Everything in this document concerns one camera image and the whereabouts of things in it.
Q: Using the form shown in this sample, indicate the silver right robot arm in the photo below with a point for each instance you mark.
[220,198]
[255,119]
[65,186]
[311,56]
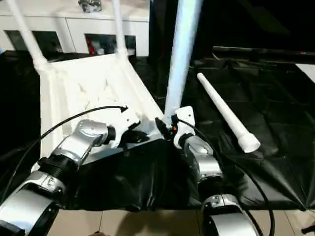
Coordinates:
[206,164]

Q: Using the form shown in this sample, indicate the black metal frame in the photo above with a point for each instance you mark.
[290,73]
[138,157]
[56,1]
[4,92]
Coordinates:
[258,52]

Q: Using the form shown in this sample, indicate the white plastic table top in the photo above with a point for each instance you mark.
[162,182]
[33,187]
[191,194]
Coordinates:
[73,81]

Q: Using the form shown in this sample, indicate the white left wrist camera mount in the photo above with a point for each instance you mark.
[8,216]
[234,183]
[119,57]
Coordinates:
[128,123]

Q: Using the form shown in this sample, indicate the white cabinet with glass doors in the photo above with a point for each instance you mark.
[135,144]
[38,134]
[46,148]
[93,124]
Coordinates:
[69,24]

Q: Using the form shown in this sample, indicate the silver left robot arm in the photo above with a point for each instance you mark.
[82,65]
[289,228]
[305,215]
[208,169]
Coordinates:
[81,140]

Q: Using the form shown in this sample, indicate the white flat panel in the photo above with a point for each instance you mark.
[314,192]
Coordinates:
[307,71]

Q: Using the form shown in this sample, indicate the grey crumpled bag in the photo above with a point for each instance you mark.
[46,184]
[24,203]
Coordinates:
[90,5]

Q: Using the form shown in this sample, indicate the black plastic mat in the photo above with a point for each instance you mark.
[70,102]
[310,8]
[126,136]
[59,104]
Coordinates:
[270,123]

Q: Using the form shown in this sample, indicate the white plastic table leg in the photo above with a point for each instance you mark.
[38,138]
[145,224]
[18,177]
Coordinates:
[119,29]
[182,61]
[221,105]
[24,37]

